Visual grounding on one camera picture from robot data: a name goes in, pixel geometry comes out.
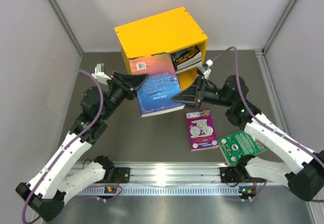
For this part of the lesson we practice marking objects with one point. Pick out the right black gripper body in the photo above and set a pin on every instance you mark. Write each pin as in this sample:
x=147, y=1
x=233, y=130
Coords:
x=210, y=95

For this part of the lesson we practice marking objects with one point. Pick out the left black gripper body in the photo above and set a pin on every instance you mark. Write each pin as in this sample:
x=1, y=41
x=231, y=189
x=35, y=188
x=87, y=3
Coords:
x=117, y=93

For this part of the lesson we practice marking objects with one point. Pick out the blue sunset cover book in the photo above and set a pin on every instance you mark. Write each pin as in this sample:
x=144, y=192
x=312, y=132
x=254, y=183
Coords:
x=155, y=95

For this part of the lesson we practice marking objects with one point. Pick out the black cover book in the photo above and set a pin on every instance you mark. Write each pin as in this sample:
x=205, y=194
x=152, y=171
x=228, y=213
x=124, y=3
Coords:
x=186, y=59

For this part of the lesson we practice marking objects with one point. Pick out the purple cartoon cover book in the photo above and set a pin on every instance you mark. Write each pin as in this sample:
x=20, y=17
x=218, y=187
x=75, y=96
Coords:
x=201, y=130

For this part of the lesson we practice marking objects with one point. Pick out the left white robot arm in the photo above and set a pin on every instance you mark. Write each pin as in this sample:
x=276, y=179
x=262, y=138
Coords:
x=50, y=190

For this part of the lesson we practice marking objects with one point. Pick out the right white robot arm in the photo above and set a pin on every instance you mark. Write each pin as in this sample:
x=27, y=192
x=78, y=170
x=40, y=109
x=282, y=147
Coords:
x=300, y=169

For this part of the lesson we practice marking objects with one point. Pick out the green cover book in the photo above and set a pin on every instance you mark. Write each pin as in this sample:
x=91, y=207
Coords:
x=238, y=144

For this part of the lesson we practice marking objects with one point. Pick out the yellow wooden shelf box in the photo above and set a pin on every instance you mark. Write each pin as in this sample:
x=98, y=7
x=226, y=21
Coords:
x=169, y=31

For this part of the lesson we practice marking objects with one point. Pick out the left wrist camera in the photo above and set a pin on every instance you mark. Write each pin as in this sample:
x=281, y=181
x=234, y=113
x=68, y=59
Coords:
x=99, y=74

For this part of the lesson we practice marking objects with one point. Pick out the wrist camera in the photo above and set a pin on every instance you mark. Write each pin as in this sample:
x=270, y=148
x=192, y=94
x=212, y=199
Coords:
x=204, y=70
x=99, y=74

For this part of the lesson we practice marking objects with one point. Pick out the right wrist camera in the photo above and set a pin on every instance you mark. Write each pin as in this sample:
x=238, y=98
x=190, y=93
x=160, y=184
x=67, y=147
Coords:
x=204, y=70

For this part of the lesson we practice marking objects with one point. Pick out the aluminium mounting rail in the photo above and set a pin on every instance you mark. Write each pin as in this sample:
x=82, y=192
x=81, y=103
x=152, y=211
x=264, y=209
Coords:
x=172, y=179

